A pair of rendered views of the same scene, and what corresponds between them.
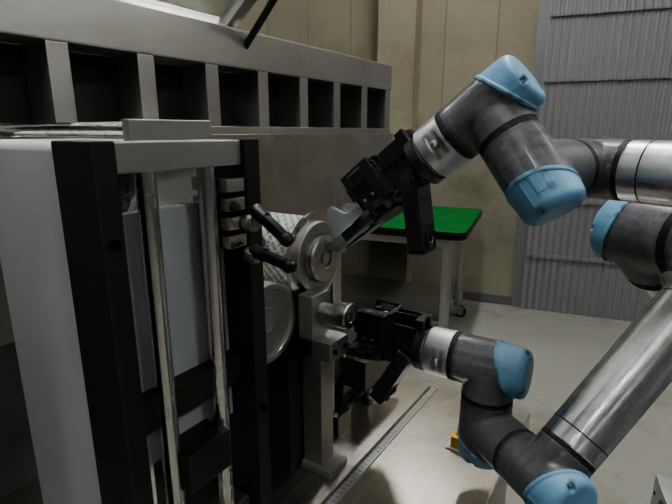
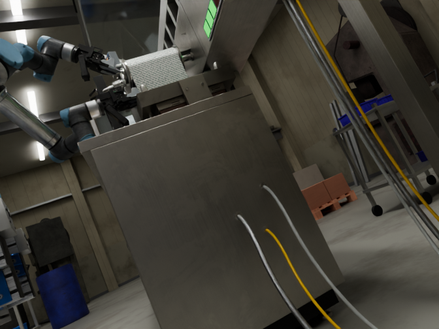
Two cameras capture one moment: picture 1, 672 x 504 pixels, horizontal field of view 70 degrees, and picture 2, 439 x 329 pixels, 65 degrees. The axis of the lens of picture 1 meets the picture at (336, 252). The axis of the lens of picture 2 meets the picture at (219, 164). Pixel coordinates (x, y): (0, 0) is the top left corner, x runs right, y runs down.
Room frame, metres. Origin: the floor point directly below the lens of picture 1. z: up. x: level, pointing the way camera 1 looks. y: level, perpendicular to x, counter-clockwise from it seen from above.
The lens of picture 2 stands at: (1.86, -0.98, 0.46)
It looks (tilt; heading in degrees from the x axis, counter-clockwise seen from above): 9 degrees up; 130
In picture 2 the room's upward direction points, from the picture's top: 25 degrees counter-clockwise
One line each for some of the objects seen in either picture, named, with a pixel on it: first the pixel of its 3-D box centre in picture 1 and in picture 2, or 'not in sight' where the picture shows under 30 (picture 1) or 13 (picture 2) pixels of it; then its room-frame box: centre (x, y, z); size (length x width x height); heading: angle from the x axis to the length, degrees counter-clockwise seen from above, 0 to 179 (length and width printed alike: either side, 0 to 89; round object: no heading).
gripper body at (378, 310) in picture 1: (393, 335); (112, 102); (0.74, -0.10, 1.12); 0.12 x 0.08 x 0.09; 56
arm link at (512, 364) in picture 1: (490, 366); (76, 115); (0.65, -0.23, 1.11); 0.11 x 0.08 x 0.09; 56
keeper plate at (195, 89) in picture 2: not in sight; (195, 90); (1.07, 0.03, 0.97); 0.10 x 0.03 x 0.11; 56
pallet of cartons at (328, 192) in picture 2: not in sight; (308, 203); (-0.72, 3.62, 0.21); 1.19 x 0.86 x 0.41; 149
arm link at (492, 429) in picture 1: (490, 431); (81, 138); (0.63, -0.23, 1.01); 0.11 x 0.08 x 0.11; 18
